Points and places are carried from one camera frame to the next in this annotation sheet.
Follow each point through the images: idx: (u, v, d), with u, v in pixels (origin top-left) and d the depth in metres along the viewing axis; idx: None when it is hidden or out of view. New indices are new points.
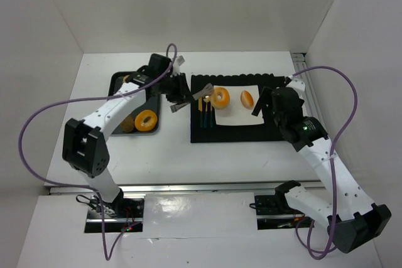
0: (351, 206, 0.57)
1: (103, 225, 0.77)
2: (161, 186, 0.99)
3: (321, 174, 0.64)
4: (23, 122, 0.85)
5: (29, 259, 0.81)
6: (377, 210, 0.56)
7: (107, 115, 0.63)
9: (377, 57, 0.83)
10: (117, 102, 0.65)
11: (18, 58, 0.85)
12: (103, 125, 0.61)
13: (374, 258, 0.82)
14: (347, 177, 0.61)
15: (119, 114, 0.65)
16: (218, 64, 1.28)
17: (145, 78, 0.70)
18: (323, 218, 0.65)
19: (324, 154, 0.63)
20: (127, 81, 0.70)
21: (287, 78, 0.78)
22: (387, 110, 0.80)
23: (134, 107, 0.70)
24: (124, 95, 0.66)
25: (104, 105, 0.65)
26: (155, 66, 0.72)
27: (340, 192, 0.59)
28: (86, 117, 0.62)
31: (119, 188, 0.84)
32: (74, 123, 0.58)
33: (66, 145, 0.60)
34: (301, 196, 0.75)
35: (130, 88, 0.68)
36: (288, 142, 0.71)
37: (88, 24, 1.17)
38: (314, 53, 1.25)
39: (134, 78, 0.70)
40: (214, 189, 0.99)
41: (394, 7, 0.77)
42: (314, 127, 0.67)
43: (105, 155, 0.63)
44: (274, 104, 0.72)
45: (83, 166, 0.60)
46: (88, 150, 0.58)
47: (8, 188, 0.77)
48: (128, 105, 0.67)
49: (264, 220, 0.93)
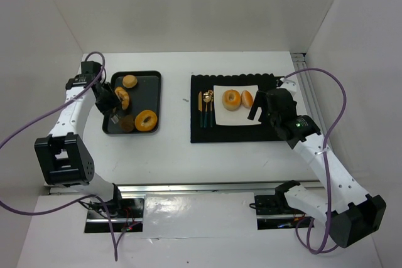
0: (346, 198, 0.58)
1: (111, 225, 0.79)
2: (144, 185, 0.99)
3: (316, 168, 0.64)
4: (22, 122, 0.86)
5: (29, 258, 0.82)
6: (372, 201, 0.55)
7: (71, 120, 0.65)
9: (377, 56, 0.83)
10: (72, 107, 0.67)
11: (19, 58, 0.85)
12: (72, 128, 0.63)
13: (375, 258, 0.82)
14: (339, 169, 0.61)
15: (80, 115, 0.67)
16: (218, 64, 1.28)
17: (84, 80, 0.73)
18: (321, 214, 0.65)
19: (318, 149, 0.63)
20: (68, 88, 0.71)
21: (279, 81, 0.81)
22: (387, 109, 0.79)
23: (88, 108, 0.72)
24: (75, 97, 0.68)
25: (63, 115, 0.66)
26: (89, 70, 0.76)
27: (334, 184, 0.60)
28: (51, 131, 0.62)
31: (114, 184, 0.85)
32: (44, 140, 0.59)
33: (46, 167, 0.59)
34: (301, 195, 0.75)
35: (76, 91, 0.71)
36: (283, 140, 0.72)
37: (88, 24, 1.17)
38: (314, 53, 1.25)
39: (73, 83, 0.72)
40: (214, 189, 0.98)
41: (394, 7, 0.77)
42: (307, 124, 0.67)
43: (89, 157, 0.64)
44: (269, 104, 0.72)
45: (75, 178, 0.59)
46: (72, 156, 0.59)
47: (8, 187, 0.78)
48: (83, 104, 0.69)
49: (264, 220, 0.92)
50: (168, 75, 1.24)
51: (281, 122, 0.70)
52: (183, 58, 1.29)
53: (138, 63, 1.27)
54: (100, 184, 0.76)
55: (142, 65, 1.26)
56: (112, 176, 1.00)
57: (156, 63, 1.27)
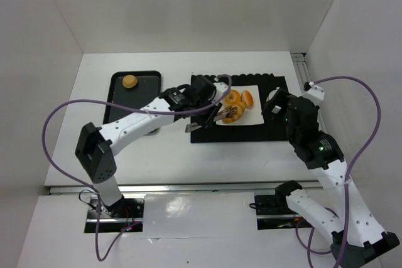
0: (362, 235, 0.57)
1: (98, 225, 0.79)
2: (145, 185, 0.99)
3: (333, 197, 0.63)
4: (22, 122, 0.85)
5: (29, 258, 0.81)
6: (387, 240, 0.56)
7: (124, 129, 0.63)
9: (377, 56, 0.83)
10: (141, 117, 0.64)
11: (18, 57, 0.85)
12: (115, 139, 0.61)
13: (374, 258, 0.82)
14: (360, 204, 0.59)
15: (137, 130, 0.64)
16: (218, 64, 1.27)
17: (178, 99, 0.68)
18: (326, 231, 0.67)
19: (339, 179, 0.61)
20: (161, 97, 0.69)
21: (307, 84, 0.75)
22: (387, 110, 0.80)
23: (157, 125, 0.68)
24: (149, 112, 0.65)
25: (126, 118, 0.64)
26: (198, 89, 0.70)
27: (352, 219, 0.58)
28: (104, 125, 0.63)
31: (121, 195, 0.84)
32: (92, 128, 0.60)
33: (80, 145, 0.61)
34: (303, 203, 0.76)
35: (158, 105, 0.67)
36: (301, 159, 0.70)
37: (87, 24, 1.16)
38: (314, 53, 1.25)
39: (168, 96, 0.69)
40: (214, 189, 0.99)
41: (394, 7, 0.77)
42: (330, 147, 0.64)
43: (111, 166, 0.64)
44: (291, 117, 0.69)
45: (88, 170, 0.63)
46: (94, 160, 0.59)
47: (8, 189, 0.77)
48: (151, 122, 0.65)
49: (264, 220, 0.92)
50: (168, 74, 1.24)
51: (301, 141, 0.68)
52: (183, 57, 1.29)
53: (137, 63, 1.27)
54: (107, 190, 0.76)
55: (142, 64, 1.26)
56: None
57: (155, 63, 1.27)
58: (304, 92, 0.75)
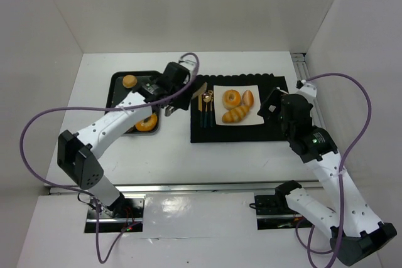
0: (358, 225, 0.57)
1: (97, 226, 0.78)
2: (144, 186, 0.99)
3: (328, 190, 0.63)
4: (22, 122, 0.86)
5: (29, 258, 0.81)
6: (384, 230, 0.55)
7: (102, 130, 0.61)
9: (377, 56, 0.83)
10: (117, 115, 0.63)
11: (19, 58, 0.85)
12: (94, 142, 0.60)
13: (374, 258, 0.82)
14: (355, 194, 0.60)
15: (116, 128, 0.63)
16: (218, 64, 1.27)
17: (154, 90, 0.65)
18: (326, 228, 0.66)
19: (333, 170, 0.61)
20: (135, 90, 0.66)
21: (299, 81, 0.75)
22: (386, 110, 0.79)
23: (137, 120, 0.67)
24: (124, 108, 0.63)
25: (102, 119, 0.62)
26: (170, 76, 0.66)
27: (347, 209, 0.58)
28: (81, 130, 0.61)
31: (121, 196, 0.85)
32: (69, 136, 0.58)
33: (59, 155, 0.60)
34: (303, 201, 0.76)
35: (133, 100, 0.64)
36: (296, 153, 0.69)
37: (87, 24, 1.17)
38: (314, 53, 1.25)
39: (142, 88, 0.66)
40: (214, 189, 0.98)
41: (393, 7, 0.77)
42: (323, 140, 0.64)
43: (97, 171, 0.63)
44: (284, 113, 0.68)
45: (74, 177, 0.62)
46: (78, 167, 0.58)
47: (9, 188, 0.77)
48: (129, 118, 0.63)
49: (264, 220, 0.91)
50: None
51: (295, 135, 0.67)
52: None
53: (138, 63, 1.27)
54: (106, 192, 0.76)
55: (142, 64, 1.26)
56: (111, 176, 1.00)
57: (155, 63, 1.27)
58: (298, 91, 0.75)
